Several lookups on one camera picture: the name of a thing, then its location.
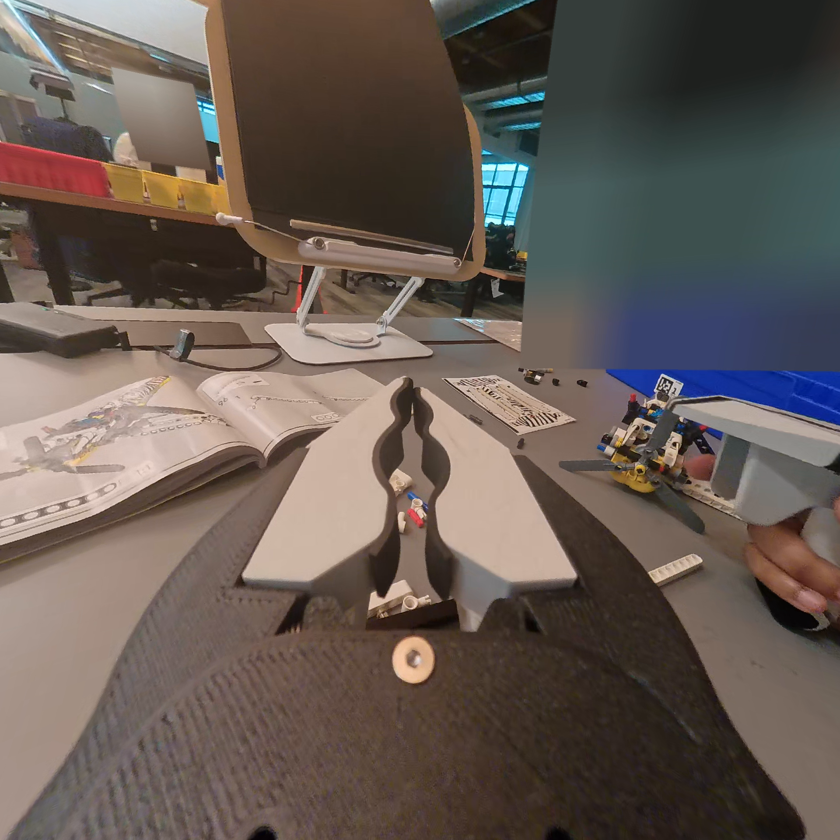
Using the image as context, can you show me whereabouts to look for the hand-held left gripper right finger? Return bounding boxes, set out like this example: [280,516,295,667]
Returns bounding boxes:
[413,387,580,632]

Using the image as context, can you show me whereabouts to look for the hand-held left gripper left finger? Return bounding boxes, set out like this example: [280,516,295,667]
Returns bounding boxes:
[241,376,416,623]

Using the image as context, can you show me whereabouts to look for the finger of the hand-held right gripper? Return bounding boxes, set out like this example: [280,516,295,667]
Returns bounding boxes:
[668,395,840,527]

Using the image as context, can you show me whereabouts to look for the lego helicopter model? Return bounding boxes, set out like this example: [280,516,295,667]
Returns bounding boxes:
[559,394,723,536]

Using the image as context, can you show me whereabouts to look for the long thin white lego beam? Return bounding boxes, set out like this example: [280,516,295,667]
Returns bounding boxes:
[648,554,704,587]

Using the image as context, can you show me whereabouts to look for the lego instruction booklet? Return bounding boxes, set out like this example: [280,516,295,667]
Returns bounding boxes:
[0,367,387,567]

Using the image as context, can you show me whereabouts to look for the loose small lego pieces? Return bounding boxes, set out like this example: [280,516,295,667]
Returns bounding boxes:
[387,469,431,536]

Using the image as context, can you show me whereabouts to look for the small black lego parts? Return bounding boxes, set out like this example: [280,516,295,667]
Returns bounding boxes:
[518,366,589,388]

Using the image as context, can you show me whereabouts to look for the person's right hand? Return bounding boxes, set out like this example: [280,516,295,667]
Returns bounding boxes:
[682,453,829,614]

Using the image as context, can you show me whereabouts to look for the blue plastic bin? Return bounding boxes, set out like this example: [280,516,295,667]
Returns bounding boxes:
[607,371,840,431]

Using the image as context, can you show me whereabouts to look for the zebra sticker sheet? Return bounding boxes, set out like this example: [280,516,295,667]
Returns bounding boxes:
[443,374,578,436]

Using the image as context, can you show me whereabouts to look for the book stand with metal base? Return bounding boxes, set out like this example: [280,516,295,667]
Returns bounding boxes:
[205,0,487,365]

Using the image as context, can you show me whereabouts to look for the white printed paper sheet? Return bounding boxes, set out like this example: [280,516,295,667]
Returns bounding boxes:
[455,317,526,350]

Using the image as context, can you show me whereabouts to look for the black office chair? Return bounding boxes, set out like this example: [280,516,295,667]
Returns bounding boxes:
[85,256,266,309]

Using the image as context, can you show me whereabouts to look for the black power brick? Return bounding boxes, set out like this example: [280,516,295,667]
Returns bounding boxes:
[0,301,124,360]

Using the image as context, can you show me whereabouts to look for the yellow storage bin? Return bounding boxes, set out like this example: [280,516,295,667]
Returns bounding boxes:
[142,169,182,208]
[177,177,228,212]
[105,163,147,203]

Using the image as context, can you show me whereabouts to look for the long wooden table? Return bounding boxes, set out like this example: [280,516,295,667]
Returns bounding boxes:
[0,180,263,290]

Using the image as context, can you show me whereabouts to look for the red storage bin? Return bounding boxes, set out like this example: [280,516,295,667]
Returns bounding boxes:
[0,141,111,199]

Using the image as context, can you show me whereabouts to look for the black cable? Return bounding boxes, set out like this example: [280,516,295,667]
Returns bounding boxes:
[154,328,284,375]

